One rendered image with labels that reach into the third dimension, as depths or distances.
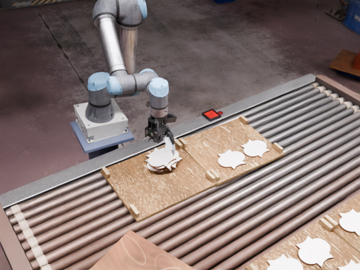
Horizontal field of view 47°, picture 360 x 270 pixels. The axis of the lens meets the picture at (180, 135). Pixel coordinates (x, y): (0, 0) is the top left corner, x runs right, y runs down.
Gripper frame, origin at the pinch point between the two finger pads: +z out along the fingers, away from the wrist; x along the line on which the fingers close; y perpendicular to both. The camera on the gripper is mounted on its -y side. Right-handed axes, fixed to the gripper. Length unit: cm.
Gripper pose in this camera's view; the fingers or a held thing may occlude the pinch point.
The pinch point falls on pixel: (161, 147)
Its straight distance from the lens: 187.7
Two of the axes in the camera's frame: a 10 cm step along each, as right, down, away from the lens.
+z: -0.4, 7.8, 6.2
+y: -5.8, 4.9, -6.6
